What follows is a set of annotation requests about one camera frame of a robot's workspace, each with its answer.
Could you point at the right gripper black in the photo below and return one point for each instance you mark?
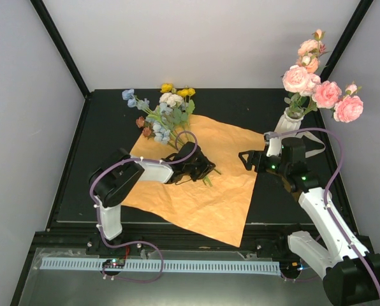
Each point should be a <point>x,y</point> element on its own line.
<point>252,159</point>

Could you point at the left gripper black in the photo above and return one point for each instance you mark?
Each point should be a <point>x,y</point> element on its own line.
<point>206,167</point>

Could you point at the orange wrapping paper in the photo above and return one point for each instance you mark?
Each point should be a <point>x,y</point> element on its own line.
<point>219,210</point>

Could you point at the cream ribbon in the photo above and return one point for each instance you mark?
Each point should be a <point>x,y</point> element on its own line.
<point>314,146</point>

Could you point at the artificial flower bunch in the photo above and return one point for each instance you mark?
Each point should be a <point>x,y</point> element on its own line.
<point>168,123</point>

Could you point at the pale pink rose stem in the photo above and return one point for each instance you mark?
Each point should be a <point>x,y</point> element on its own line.
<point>300,85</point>

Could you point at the peach cream rose stem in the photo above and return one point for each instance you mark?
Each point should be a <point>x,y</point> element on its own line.
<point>310,51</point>

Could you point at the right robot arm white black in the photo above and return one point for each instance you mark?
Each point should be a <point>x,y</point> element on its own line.
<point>349,271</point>

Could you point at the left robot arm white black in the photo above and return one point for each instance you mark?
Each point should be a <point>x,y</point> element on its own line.
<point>111,183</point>

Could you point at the white ribbed vase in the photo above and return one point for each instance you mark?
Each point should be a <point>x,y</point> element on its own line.
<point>289,121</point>

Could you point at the right circuit board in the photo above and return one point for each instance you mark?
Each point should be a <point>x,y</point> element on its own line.
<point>299,266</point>

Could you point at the circuit board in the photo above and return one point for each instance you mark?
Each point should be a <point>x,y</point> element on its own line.
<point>299,266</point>
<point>113,263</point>

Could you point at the left circuit board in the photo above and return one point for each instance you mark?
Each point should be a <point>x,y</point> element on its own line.
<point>113,263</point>

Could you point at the light blue cable duct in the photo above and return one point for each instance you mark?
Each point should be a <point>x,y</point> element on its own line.
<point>166,266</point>

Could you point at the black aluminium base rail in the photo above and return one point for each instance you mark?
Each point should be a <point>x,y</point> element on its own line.
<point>264,240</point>

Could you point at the right black frame post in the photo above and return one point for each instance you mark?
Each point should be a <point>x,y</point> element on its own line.
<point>346,36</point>

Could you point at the black frame post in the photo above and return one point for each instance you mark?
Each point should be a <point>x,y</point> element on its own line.
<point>346,36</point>
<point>52,30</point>

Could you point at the left black frame post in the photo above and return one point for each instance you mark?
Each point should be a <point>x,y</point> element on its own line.
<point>52,30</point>

